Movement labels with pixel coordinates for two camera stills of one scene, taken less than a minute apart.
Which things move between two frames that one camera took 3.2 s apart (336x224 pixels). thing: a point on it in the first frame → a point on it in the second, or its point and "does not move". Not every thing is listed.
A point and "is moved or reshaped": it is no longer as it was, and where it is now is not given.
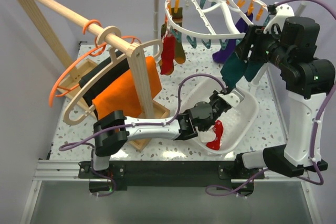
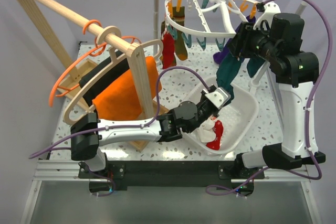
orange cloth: [121, 96] does not move
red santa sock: [218, 128] does not move
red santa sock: [167, 54] is moved or reshaped
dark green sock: [233, 68] is moved or reshaped
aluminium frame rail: [50, 170] does not move
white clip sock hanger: [213, 18] does not move
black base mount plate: [175, 174] does not move
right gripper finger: [242, 49] → [235, 46]
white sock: [207, 136] does not move
